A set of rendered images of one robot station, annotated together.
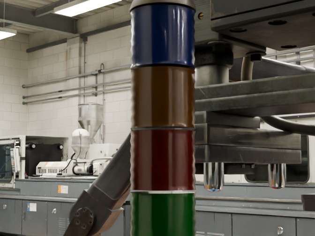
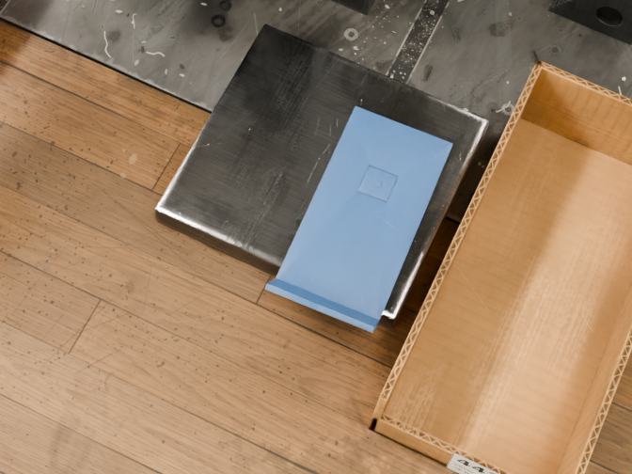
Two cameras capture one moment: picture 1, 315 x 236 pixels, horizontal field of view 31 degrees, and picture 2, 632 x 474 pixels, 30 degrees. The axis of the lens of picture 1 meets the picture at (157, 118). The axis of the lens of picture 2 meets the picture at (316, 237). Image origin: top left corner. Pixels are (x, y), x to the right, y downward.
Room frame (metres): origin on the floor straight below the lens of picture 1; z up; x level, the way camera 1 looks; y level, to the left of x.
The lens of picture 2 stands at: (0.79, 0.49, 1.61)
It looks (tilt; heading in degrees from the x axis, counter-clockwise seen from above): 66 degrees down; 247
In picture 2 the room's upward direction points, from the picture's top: 7 degrees clockwise
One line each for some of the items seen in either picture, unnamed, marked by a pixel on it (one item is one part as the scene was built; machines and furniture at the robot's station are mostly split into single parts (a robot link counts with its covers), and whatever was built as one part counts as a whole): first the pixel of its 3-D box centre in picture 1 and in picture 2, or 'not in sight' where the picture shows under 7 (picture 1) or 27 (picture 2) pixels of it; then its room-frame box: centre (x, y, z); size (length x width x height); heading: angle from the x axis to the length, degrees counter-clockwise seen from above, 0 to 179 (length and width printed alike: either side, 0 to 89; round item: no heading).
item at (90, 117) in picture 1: (96, 138); not in sight; (8.78, 0.94, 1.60); 2.54 x 0.84 x 1.26; 45
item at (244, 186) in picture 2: not in sight; (325, 169); (0.64, 0.16, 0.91); 0.17 x 0.16 x 0.02; 138
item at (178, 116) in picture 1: (162, 100); not in sight; (0.33, 0.00, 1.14); 0.04 x 0.04 x 0.03
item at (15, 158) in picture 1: (17, 160); not in sight; (9.27, 2.27, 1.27); 0.23 x 0.18 x 0.38; 135
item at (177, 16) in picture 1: (162, 41); not in sight; (0.33, 0.00, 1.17); 0.04 x 0.04 x 0.03
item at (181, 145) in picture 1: (162, 160); not in sight; (0.33, 0.00, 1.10); 0.04 x 0.04 x 0.03
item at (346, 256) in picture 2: not in sight; (363, 213); (0.63, 0.21, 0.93); 0.15 x 0.07 x 0.03; 51
